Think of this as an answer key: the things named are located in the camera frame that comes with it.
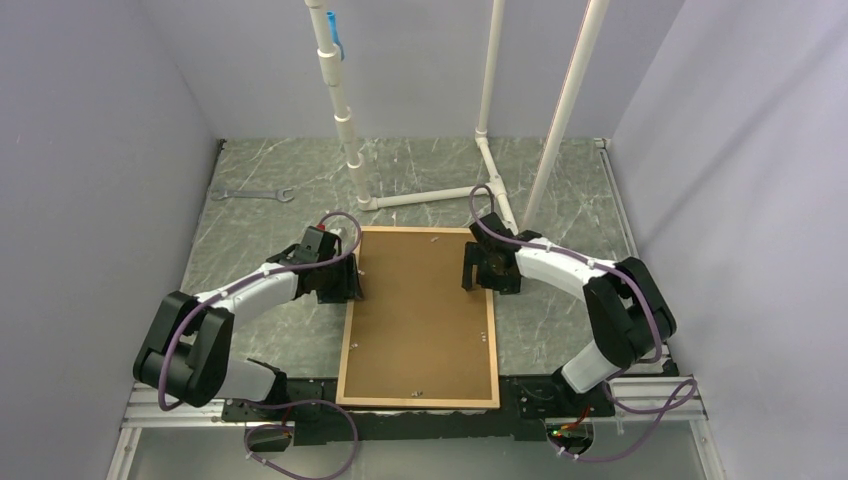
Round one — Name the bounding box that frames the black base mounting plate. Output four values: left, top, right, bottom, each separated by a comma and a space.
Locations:
222, 374, 615, 446

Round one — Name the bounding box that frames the blue nozzle on pipe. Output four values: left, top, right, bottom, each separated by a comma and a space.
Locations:
326, 11, 345, 61

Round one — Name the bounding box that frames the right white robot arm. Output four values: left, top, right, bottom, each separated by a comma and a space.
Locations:
461, 212, 677, 415

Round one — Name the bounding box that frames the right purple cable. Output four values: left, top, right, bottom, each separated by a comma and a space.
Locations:
468, 184, 700, 464

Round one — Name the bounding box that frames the purple cable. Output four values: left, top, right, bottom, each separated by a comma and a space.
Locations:
468, 184, 700, 464
157, 211, 364, 480

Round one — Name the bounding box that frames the grey metal wrench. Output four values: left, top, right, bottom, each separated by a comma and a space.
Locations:
209, 188, 294, 203

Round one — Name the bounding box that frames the aluminium rail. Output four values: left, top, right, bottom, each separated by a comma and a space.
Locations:
120, 375, 726, 479

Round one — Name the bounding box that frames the white PVC pipe stand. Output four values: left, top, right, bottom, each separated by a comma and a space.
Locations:
303, 0, 611, 233

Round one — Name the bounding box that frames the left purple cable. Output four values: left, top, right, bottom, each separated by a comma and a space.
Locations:
157, 211, 364, 480

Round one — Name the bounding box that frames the wooden picture frame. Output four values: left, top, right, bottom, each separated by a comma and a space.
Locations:
335, 225, 501, 411

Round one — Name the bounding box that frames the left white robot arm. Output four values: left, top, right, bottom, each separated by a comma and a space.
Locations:
132, 225, 363, 420

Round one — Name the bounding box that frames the brown backing board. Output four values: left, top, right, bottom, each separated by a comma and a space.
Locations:
343, 231, 495, 402

